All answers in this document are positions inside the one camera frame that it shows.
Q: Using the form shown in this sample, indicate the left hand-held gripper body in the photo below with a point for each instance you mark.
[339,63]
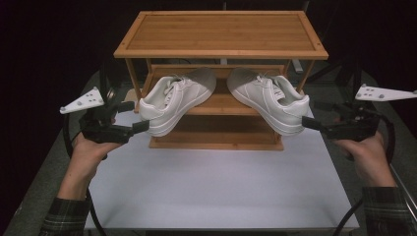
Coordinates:
[101,128]

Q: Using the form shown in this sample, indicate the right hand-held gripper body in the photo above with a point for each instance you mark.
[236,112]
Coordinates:
[357,126]

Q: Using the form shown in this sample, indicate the white sneaker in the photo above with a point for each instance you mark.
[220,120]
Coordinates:
[177,101]
[272,101]

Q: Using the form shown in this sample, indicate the wooden three-tier shoe rack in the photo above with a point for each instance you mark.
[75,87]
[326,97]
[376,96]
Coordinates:
[223,32]

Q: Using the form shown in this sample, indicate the person's left hand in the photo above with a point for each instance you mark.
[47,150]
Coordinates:
[86,159]

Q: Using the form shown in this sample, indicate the person's right hand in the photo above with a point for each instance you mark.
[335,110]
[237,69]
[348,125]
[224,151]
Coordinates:
[370,159]

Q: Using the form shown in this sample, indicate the white stand foot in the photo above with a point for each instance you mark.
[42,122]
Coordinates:
[297,65]

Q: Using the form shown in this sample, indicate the metal rail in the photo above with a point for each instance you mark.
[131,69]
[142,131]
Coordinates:
[405,190]
[49,196]

